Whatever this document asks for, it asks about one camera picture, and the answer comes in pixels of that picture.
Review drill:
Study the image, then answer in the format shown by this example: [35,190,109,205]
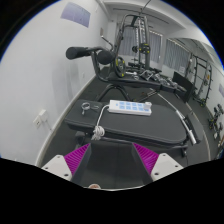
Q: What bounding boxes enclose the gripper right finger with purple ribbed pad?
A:
[132,143,182,182]

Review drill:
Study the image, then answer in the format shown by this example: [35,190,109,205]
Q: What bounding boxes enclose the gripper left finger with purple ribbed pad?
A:
[42,143,91,182]

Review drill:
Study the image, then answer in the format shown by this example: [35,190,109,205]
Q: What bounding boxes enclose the white charger plug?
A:
[143,102,152,108]

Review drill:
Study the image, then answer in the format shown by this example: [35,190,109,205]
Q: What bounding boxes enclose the black padded weight bench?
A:
[65,100,188,151]

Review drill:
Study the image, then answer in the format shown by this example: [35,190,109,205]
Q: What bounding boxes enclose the chrome barbell bar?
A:
[158,94,196,145]

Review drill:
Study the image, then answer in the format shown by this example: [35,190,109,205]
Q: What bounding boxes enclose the white power strip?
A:
[108,100,152,116]

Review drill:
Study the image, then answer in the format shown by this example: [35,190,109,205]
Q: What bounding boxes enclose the black box stand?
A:
[172,72,194,103]

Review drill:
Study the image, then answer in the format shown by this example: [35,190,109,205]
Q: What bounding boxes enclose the black storage rack right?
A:
[185,54,213,107]

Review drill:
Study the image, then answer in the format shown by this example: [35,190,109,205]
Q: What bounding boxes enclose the black yellow weight plate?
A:
[114,56,126,77]

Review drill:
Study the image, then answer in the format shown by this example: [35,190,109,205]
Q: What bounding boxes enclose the black leg roller attachment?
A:
[65,47,115,65]

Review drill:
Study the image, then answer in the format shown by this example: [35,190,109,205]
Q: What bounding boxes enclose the white power strip cable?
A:
[90,104,111,141]

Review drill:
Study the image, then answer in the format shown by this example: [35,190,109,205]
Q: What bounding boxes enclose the white wall socket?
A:
[33,109,48,128]

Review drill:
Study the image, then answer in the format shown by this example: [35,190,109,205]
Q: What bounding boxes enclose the coiled grey charging cable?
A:
[80,101,102,116]

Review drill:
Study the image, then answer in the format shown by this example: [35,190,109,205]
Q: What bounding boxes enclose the wall poster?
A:
[61,2,91,27]

